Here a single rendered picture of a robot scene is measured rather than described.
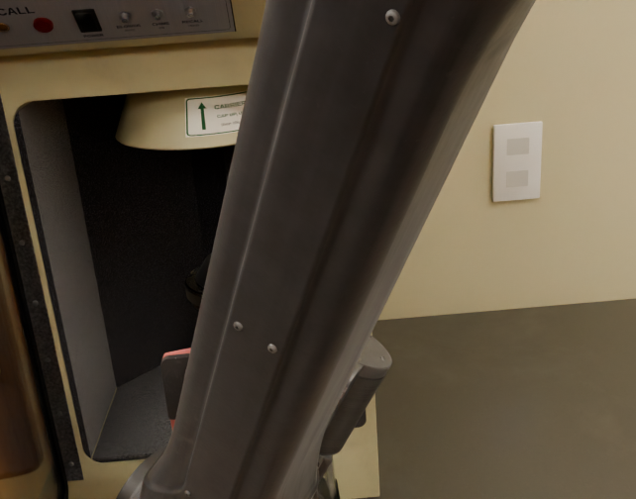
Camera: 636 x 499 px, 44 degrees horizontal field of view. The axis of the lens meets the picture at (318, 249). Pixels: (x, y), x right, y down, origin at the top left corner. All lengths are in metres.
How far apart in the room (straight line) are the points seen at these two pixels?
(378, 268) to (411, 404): 0.80
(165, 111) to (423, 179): 0.54
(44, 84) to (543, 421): 0.65
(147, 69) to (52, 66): 0.08
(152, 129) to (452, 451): 0.48
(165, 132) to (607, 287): 0.81
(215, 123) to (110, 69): 0.10
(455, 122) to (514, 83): 0.98
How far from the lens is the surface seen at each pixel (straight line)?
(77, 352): 0.80
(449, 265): 1.21
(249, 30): 0.63
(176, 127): 0.70
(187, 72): 0.67
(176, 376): 0.55
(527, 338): 1.14
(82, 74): 0.68
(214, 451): 0.28
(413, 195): 0.18
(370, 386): 0.42
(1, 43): 0.66
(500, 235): 1.21
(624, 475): 0.90
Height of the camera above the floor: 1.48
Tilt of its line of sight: 22 degrees down
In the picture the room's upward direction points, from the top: 4 degrees counter-clockwise
